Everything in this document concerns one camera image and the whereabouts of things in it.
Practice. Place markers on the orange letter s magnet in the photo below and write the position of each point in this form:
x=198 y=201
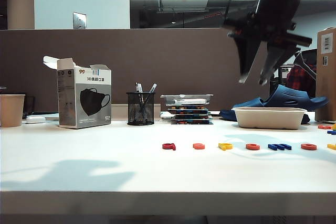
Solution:
x=198 y=146

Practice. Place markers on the blue letter m magnet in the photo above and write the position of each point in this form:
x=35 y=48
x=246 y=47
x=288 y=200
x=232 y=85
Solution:
x=278 y=147

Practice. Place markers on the silver capped black pen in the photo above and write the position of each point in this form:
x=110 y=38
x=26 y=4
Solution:
x=153 y=88
x=138 y=87

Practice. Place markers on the black mesh pen holder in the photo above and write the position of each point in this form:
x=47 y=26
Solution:
x=140 y=115

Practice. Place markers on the yellow letter u magnet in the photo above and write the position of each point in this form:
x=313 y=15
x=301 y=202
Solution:
x=332 y=147

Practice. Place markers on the brown paper cup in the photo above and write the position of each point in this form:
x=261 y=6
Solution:
x=11 y=111

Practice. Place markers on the metal wall switch plate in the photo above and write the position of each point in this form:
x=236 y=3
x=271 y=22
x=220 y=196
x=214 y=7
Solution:
x=79 y=21

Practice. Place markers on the orange letter c magnet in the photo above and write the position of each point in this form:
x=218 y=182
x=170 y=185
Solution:
x=251 y=147

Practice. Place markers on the yellow letter p magnet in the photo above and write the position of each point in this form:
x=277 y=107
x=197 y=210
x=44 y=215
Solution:
x=225 y=145

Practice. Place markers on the black computer monitor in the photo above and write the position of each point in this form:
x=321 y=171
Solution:
x=284 y=79

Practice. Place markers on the brown cardboard box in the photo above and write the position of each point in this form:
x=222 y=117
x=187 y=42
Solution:
x=325 y=90

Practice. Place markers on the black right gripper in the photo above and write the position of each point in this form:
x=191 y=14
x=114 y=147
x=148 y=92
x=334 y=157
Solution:
x=275 y=27

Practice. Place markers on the grey face mask box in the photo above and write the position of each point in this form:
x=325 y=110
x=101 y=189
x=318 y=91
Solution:
x=86 y=103

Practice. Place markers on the orange letter o magnet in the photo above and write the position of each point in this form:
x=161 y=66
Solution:
x=308 y=148

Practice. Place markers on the red letter a magnet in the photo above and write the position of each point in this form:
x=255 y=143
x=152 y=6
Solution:
x=168 y=146

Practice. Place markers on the dark blue rubber slipper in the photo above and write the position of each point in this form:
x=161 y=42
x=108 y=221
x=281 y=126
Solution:
x=283 y=94
x=249 y=102

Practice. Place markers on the red plaid jacket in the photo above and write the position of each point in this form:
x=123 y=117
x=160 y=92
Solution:
x=296 y=79

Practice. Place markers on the brown desk partition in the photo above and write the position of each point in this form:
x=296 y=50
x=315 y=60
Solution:
x=157 y=58

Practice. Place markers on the beige pulp tray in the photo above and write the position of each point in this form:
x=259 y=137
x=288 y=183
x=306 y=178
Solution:
x=267 y=120

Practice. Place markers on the clear plastic case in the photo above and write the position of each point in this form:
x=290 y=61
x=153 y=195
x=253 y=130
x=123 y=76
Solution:
x=189 y=101

